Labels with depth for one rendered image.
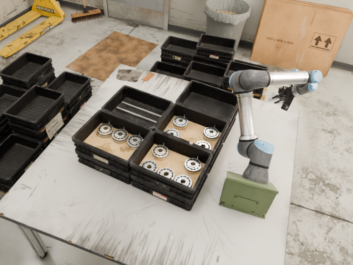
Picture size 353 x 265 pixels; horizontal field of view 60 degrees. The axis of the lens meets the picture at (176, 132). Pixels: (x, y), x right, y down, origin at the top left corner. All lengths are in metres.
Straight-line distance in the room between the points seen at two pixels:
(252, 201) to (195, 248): 0.40
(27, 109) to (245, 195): 1.95
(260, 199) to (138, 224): 0.69
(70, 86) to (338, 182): 2.73
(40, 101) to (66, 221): 1.37
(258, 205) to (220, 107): 0.80
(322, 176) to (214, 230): 1.68
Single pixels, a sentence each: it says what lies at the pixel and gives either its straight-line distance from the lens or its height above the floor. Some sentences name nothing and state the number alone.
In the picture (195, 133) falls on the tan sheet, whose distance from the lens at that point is 2.05.
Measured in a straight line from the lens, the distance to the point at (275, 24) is 4.35.
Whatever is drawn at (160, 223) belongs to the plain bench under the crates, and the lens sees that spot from 1.80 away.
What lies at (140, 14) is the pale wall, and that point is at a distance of 5.02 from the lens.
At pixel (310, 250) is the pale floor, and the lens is 2.77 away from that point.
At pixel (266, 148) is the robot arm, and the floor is 1.03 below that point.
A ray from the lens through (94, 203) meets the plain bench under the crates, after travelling 1.89.
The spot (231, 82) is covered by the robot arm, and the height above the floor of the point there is 1.21.
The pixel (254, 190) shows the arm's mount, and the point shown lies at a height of 0.93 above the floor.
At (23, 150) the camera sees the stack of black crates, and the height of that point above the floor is 0.27.
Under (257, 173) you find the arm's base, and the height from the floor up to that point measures 0.93.
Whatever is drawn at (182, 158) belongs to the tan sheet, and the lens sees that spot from 1.90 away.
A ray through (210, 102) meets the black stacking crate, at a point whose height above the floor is 0.83.
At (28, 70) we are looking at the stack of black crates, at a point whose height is 0.49.
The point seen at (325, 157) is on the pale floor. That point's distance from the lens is 3.43.
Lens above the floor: 2.29
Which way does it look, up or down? 46 degrees down
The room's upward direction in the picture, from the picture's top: 5 degrees clockwise
